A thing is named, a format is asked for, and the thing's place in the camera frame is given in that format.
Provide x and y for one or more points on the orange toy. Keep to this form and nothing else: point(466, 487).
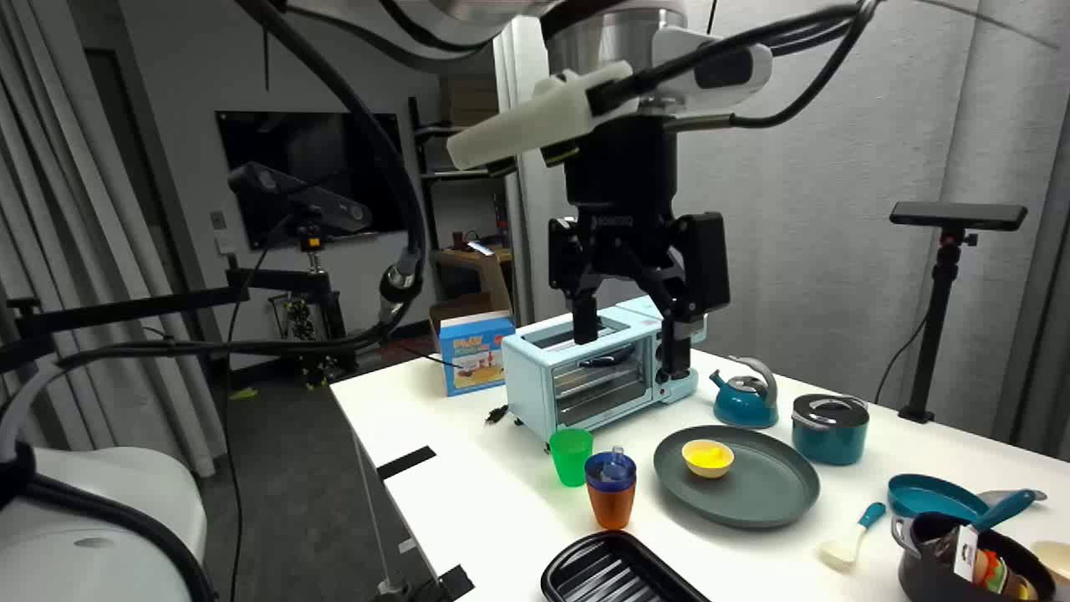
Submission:
point(996, 572)

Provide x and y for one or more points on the teal bowl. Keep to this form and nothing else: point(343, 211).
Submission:
point(831, 435)

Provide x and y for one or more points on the black boom stand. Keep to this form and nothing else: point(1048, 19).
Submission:
point(167, 304)

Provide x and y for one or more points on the black toaster plug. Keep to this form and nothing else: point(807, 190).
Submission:
point(498, 415)

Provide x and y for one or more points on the black tape strip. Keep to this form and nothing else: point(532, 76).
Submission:
point(406, 463)
point(456, 584)

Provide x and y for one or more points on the black ridged tray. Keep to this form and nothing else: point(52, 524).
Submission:
point(621, 572)

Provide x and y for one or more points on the orange sippy cup blue lid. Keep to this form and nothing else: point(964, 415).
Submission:
point(611, 503)

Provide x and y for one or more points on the blue cardboard box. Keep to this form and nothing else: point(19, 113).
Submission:
point(476, 355)

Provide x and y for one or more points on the teal pan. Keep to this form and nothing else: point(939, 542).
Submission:
point(932, 495)

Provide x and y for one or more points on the grey plate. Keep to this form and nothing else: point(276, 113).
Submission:
point(769, 490)

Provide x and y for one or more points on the light blue toaster oven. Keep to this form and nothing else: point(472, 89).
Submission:
point(579, 378)

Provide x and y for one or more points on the brown cardboard box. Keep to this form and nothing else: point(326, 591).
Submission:
point(472, 279)

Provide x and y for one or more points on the black bowl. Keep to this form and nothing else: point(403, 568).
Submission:
point(739, 402)

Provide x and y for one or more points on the white and black card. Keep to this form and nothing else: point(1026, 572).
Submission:
point(964, 555)

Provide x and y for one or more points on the small white bowl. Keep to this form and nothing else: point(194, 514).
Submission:
point(710, 474)

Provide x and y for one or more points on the black tripod camera stand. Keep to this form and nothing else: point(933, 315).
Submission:
point(946, 279)

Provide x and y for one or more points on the green plastic cup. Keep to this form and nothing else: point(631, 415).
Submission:
point(568, 459)

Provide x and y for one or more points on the black pot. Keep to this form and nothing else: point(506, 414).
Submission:
point(925, 572)

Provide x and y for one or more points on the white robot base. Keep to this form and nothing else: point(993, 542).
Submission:
point(89, 524)

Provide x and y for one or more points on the black wall monitor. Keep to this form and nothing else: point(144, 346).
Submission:
point(277, 139)

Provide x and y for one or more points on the dark shelf unit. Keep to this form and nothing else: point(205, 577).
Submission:
point(456, 170)

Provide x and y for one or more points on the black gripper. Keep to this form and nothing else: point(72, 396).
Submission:
point(623, 180)

